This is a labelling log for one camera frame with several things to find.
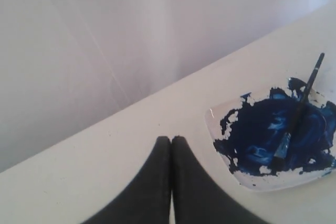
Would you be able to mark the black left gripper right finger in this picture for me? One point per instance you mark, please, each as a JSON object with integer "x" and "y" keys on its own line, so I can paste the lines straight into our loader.
{"x": 196, "y": 197}

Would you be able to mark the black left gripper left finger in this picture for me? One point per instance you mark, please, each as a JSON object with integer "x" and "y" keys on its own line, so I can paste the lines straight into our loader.
{"x": 147, "y": 198}

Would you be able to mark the black paintbrush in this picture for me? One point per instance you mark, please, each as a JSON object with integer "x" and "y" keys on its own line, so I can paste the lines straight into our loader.
{"x": 280, "y": 154}

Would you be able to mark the white square paint plate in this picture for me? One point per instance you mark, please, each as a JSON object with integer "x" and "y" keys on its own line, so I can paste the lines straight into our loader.
{"x": 247, "y": 130}

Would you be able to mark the white backdrop curtain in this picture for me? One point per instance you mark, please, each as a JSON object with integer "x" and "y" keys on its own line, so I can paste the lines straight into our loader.
{"x": 68, "y": 64}

